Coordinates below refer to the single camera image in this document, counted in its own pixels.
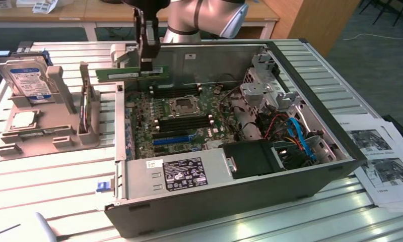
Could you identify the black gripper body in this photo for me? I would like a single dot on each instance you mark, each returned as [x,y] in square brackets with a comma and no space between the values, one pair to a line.
[148,5]

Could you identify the green RAM stick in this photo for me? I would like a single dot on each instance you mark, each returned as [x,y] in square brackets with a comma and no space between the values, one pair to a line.
[121,74]

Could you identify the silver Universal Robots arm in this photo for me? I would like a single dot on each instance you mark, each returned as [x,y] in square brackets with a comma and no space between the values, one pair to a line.
[188,17]

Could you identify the black RAM slot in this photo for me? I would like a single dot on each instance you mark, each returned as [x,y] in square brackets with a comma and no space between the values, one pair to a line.
[175,89]
[187,128]
[185,121]
[176,92]
[184,117]
[175,86]
[185,124]

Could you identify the CPU socket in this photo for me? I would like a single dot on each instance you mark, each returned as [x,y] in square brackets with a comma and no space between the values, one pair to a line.
[184,106]

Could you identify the green motherboard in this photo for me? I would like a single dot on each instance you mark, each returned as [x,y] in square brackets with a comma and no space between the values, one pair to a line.
[144,113]

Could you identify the upright graphics card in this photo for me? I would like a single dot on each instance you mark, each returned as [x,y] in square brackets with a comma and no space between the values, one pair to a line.
[84,100]

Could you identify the white small boxes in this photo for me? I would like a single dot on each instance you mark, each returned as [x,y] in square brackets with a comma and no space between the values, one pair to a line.
[42,6]

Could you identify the silver disk bay cage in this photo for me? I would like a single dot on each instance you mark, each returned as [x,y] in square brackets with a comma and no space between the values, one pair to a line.
[256,90]

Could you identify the black expansion slot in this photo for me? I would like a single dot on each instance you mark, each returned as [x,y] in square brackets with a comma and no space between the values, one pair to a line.
[171,135]

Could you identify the blue expansion slot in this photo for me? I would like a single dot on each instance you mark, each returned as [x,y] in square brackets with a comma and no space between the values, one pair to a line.
[172,140]

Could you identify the hard disk with blue label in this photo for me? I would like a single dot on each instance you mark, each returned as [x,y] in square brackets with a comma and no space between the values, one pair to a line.
[27,78]

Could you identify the silver chipset heat sink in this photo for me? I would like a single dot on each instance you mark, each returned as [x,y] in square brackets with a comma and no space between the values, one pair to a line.
[215,144]

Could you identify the blue disk caddy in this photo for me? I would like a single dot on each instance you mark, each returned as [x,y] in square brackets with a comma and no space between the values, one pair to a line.
[2,54]

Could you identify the wooden cabinet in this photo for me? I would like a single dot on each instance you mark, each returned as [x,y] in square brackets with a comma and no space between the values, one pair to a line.
[309,20]

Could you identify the silver CPU chip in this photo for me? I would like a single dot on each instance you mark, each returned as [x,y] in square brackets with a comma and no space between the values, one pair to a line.
[26,120]

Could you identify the grey parts rack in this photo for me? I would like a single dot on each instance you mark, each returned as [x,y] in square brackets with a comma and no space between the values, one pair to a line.
[43,141]

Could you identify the black fan shroud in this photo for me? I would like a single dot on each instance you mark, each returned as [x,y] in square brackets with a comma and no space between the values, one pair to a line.
[249,158]

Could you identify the silver power supply unit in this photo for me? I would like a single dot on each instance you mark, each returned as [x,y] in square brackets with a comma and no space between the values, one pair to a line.
[144,181]

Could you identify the blue case latch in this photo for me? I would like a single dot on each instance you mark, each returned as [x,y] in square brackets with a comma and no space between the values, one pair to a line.
[104,187]

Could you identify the black open PC case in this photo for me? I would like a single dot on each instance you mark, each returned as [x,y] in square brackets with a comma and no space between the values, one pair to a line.
[241,199]

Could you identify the black chair legs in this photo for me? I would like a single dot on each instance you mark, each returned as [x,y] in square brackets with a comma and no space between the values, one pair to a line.
[390,10]

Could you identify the printed paper sheet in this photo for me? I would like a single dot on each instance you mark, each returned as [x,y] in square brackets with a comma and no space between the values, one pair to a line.
[390,181]
[373,138]

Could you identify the white rounded object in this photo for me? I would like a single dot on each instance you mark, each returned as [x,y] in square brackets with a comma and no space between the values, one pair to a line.
[43,227]

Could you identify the wooden desk white frame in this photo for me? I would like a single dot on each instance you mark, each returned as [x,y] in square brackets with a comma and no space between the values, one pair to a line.
[87,15]

